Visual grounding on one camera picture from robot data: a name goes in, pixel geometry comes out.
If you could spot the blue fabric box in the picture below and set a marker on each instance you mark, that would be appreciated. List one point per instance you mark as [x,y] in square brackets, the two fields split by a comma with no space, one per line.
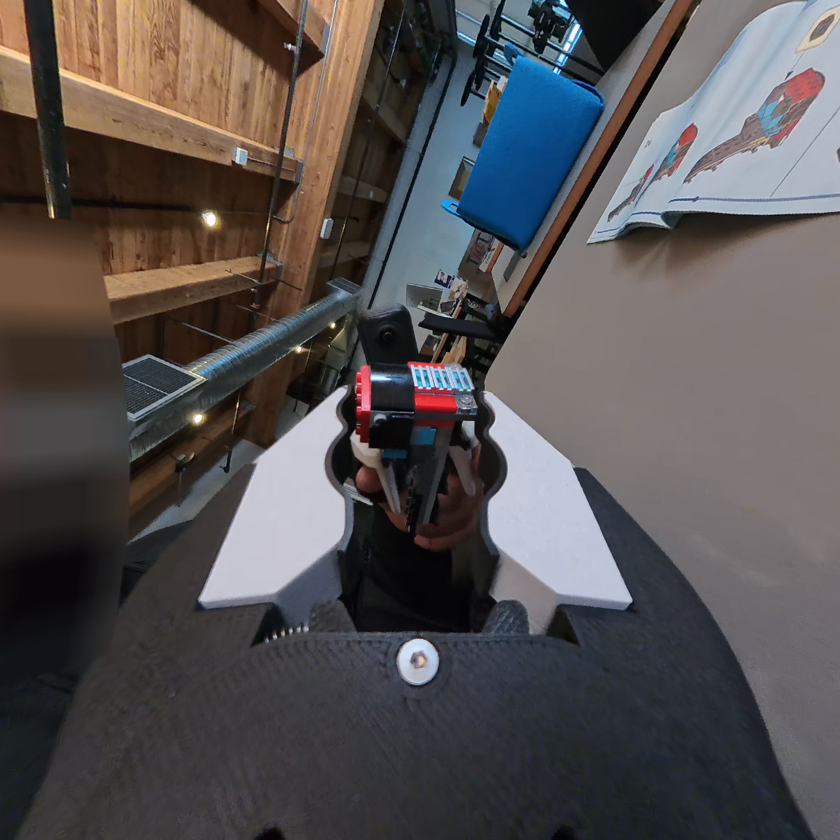
[531,151]

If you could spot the ceiling vent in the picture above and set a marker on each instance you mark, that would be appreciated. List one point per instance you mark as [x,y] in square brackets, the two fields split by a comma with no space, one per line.
[161,387]

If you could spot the long black toy brick assembly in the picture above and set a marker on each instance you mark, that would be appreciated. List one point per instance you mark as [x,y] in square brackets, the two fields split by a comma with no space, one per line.
[439,394]

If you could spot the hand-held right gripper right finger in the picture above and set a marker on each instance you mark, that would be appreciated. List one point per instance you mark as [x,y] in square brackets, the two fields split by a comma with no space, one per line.
[558,525]

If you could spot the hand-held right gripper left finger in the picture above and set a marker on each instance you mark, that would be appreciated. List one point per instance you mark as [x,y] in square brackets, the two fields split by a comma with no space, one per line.
[275,525]

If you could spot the silver air duct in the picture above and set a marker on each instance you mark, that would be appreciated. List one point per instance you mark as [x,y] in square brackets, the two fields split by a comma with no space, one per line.
[262,341]

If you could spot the person's black jacket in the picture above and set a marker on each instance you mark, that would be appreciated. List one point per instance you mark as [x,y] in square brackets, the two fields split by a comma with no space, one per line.
[33,754]

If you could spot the grey desk wooden edge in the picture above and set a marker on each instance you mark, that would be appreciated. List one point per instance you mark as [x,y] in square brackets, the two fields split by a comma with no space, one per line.
[623,85]

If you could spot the instruction booklet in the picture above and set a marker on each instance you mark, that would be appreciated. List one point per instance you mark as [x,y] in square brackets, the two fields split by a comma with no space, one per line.
[754,131]

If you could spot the person's left forearm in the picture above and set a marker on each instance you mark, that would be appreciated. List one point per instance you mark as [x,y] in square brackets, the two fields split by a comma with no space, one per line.
[413,584]

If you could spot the person's left hand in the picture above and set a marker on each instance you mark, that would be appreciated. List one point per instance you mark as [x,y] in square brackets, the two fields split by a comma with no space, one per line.
[453,518]

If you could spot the white flat panel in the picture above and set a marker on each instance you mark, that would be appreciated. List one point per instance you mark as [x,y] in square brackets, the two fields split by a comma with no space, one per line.
[425,295]

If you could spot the black office chair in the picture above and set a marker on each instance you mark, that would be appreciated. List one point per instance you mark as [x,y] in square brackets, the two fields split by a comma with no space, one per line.
[459,325]

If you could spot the white junction box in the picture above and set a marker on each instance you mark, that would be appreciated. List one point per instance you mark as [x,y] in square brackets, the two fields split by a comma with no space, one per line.
[239,155]

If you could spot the black bar stool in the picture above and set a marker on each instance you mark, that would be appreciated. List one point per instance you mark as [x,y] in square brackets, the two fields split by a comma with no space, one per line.
[500,16]
[464,92]
[484,34]

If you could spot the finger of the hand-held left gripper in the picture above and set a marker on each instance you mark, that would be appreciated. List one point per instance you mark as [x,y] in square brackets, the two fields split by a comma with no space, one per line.
[467,463]
[374,460]

